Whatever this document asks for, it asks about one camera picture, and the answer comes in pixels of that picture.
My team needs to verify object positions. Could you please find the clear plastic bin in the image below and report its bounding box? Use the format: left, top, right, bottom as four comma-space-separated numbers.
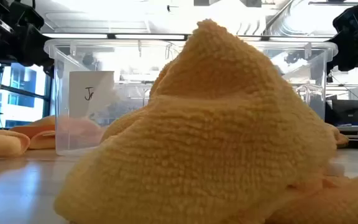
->
242, 39, 339, 123
43, 38, 186, 157

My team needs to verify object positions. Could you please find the white paper label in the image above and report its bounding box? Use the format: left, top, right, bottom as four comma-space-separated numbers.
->
68, 70, 116, 119

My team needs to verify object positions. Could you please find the white top desk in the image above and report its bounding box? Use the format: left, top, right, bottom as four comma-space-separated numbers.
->
336, 124, 358, 133

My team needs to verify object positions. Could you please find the black tripod stand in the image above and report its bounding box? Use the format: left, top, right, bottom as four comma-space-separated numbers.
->
0, 63, 6, 129

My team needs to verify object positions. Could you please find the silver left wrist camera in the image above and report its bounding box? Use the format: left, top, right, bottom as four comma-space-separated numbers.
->
0, 11, 15, 35

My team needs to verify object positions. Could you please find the black computer monitor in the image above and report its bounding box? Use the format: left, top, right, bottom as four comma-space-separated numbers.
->
331, 99, 358, 123

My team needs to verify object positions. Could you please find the orange microfiber towel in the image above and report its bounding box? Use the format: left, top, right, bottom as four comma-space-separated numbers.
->
0, 128, 31, 159
53, 18, 358, 224
323, 122, 350, 148
9, 114, 57, 151

